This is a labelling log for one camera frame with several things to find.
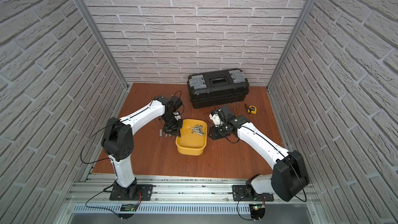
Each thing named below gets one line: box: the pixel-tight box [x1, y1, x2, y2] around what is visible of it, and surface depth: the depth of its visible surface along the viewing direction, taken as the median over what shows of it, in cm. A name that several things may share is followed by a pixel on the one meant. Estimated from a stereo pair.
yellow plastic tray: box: [175, 119, 208, 157], surface depth 85 cm
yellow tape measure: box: [244, 103, 258, 115], surface depth 105 cm
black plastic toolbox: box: [186, 68, 250, 109], surface depth 101 cm
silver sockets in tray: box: [189, 124, 204, 136], surface depth 97 cm
